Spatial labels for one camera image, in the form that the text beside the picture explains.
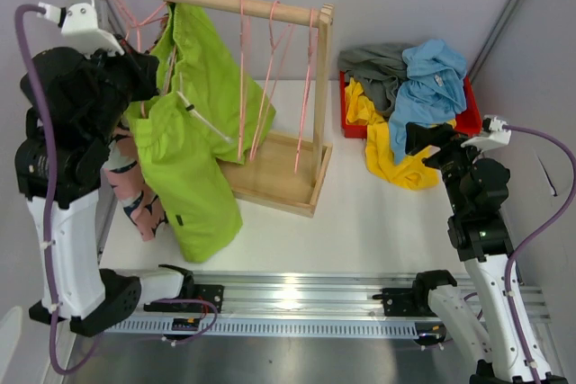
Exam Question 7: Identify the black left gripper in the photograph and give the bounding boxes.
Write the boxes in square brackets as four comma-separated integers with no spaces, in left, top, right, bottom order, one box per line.
[78,32,160,146]

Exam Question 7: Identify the pink wire hanger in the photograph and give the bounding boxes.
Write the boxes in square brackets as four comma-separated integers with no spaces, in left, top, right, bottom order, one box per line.
[293,9,315,174]

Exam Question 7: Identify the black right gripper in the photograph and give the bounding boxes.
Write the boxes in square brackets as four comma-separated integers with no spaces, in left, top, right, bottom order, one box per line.
[405,122,492,215]

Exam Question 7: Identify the pink hanger of blue shorts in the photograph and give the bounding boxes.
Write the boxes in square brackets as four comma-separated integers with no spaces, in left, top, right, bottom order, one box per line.
[237,0,251,163]

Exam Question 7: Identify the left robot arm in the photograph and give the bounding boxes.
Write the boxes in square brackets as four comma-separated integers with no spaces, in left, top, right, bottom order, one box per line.
[14,43,222,337]

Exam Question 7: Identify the red plastic tray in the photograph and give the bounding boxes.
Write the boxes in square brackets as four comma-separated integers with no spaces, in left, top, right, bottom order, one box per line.
[339,71,482,139]

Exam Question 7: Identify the pink shark print shorts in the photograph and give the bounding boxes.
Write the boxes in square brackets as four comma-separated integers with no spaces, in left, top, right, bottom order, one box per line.
[103,124,167,241]

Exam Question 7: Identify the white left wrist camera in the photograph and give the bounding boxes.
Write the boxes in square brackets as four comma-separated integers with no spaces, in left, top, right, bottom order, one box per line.
[37,0,124,58]

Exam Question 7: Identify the pink hanger of grey shorts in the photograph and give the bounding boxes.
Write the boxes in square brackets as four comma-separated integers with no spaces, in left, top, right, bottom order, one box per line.
[249,0,294,162]

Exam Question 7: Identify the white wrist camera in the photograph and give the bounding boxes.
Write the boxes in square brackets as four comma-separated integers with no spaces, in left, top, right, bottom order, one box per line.
[37,0,124,58]
[461,115,511,153]

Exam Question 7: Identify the aluminium mounting rail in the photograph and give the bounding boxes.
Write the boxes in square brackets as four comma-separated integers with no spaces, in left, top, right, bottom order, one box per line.
[103,271,553,325]

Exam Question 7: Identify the pink hanger of green shorts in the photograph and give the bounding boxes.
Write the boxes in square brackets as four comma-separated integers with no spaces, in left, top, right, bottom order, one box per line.
[140,46,177,119]

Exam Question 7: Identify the grey shorts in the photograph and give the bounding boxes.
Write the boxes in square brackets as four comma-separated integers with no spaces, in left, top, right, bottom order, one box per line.
[337,42,411,119]

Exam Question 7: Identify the slotted cable duct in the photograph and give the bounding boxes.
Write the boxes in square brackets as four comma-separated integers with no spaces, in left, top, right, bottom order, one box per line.
[108,317,419,340]

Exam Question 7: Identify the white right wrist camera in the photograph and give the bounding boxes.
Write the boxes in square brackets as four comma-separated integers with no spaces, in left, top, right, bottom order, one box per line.
[461,115,511,153]

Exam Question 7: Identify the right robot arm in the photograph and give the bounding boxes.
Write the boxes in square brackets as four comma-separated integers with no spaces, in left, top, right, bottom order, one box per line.
[405,117,566,383]

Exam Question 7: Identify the yellow shorts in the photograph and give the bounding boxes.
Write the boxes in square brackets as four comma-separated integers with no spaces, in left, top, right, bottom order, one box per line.
[344,72,467,191]

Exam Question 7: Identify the light blue shorts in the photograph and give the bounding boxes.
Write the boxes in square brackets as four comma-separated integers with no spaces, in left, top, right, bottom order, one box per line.
[388,39,467,165]

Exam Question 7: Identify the lime green shorts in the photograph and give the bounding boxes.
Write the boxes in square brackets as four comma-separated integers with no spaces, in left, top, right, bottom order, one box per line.
[125,4,262,263]

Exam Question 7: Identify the wooden clothes rack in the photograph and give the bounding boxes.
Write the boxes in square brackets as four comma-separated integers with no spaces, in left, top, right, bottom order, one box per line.
[163,0,334,218]

